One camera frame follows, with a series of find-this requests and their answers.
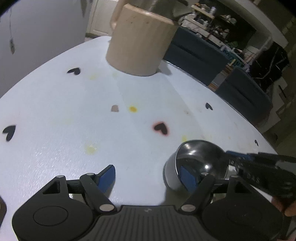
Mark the person's right hand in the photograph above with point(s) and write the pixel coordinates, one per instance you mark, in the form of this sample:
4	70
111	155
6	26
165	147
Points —
286	206

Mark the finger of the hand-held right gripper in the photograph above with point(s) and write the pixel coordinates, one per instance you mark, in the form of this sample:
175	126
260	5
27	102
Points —
239	155
234	163

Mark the dark shelf unit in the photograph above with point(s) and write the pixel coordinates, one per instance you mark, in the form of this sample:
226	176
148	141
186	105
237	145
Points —
217	23

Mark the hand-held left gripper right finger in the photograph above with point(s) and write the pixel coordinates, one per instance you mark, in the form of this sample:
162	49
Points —
187	179

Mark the beige canister with steel lid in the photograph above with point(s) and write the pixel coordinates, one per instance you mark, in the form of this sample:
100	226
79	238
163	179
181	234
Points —
138	41

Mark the dark blue chair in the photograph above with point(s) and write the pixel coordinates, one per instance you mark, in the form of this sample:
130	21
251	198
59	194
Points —
245	95
196	55

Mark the oval steel bowl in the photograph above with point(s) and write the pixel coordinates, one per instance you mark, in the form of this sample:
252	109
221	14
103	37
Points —
201	155

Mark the black cloth with white lines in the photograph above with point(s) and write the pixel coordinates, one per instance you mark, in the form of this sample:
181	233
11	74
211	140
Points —
268	62

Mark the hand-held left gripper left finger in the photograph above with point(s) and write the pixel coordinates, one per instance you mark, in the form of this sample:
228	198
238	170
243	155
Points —
107	176

